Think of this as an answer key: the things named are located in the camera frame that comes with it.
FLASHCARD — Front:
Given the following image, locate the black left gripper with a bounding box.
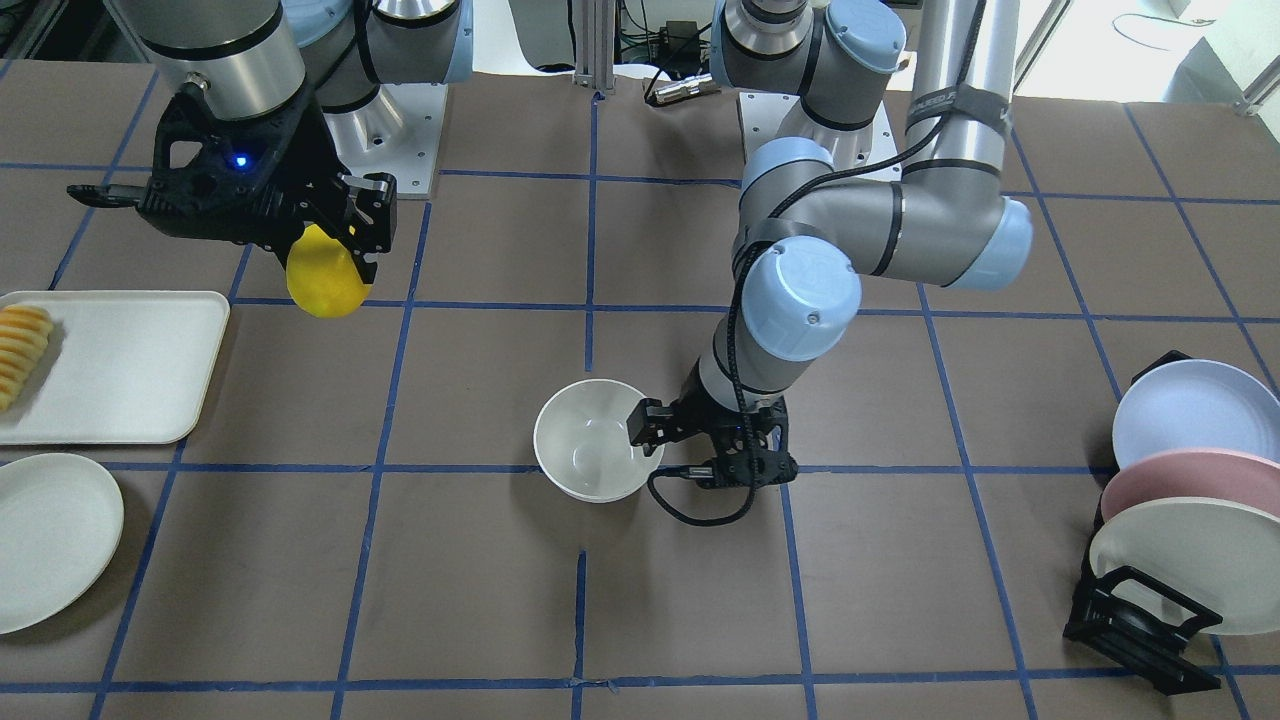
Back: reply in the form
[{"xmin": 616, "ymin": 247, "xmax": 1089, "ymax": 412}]
[{"xmin": 628, "ymin": 397, "xmax": 799, "ymax": 489}]

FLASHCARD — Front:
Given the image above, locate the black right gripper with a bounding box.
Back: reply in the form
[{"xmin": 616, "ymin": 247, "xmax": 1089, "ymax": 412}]
[{"xmin": 67, "ymin": 85, "xmax": 397, "ymax": 284}]

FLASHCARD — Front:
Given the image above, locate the white bowl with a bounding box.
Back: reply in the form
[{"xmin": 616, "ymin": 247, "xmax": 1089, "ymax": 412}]
[{"xmin": 532, "ymin": 378, "xmax": 663, "ymax": 503}]

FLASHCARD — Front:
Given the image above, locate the yellow lemon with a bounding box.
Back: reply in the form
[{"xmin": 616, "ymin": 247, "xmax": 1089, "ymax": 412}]
[{"xmin": 285, "ymin": 225, "xmax": 371, "ymax": 319}]

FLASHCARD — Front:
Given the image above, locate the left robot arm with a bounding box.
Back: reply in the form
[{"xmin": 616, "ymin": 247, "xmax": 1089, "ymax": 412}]
[{"xmin": 626, "ymin": 1, "xmax": 1033, "ymax": 489}]

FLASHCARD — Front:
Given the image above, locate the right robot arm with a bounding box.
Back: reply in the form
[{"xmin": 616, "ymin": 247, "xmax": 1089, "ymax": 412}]
[{"xmin": 67, "ymin": 1, "xmax": 474, "ymax": 283}]

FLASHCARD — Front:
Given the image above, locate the white rectangular tray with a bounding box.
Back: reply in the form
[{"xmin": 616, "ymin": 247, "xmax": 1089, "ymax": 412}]
[{"xmin": 1, "ymin": 290, "xmax": 230, "ymax": 446}]

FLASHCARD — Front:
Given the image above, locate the cream round plate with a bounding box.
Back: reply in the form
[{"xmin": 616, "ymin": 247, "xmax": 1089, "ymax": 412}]
[{"xmin": 1, "ymin": 454, "xmax": 124, "ymax": 634}]

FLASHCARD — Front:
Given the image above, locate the black dish rack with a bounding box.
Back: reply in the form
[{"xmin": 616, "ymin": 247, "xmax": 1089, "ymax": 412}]
[{"xmin": 1062, "ymin": 350, "xmax": 1222, "ymax": 697}]

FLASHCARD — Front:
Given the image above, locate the pink plate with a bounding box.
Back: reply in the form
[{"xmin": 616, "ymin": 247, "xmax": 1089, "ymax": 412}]
[{"xmin": 1100, "ymin": 448, "xmax": 1279, "ymax": 521}]

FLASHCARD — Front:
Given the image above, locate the lavender plate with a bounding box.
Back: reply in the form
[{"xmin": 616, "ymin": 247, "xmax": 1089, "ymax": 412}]
[{"xmin": 1111, "ymin": 359, "xmax": 1279, "ymax": 468}]

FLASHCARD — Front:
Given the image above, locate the beige plate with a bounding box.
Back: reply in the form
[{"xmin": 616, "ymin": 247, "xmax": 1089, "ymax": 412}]
[{"xmin": 1088, "ymin": 497, "xmax": 1279, "ymax": 635}]

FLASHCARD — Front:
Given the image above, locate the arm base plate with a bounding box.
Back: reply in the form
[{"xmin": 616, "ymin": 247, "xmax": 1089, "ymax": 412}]
[
  {"xmin": 325, "ymin": 83, "xmax": 451, "ymax": 199},
  {"xmin": 739, "ymin": 91, "xmax": 899, "ymax": 177}
]

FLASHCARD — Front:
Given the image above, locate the aluminium frame post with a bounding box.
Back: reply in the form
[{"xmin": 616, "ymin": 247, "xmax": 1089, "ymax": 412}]
[{"xmin": 570, "ymin": 0, "xmax": 617, "ymax": 96}]

